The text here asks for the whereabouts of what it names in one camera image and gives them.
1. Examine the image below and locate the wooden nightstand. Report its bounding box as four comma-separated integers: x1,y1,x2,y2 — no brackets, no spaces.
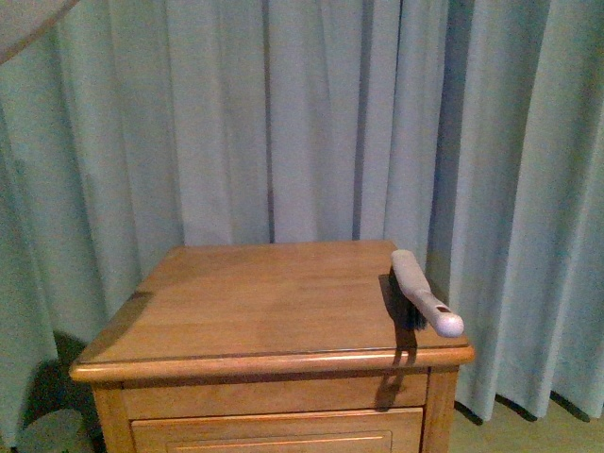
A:
70,241,475,452

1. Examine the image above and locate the pink plastic dustpan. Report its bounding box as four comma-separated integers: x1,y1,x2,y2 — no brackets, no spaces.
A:
1,0,78,64

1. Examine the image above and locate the light blue curtain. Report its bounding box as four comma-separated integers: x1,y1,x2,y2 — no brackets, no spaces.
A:
1,1,603,446

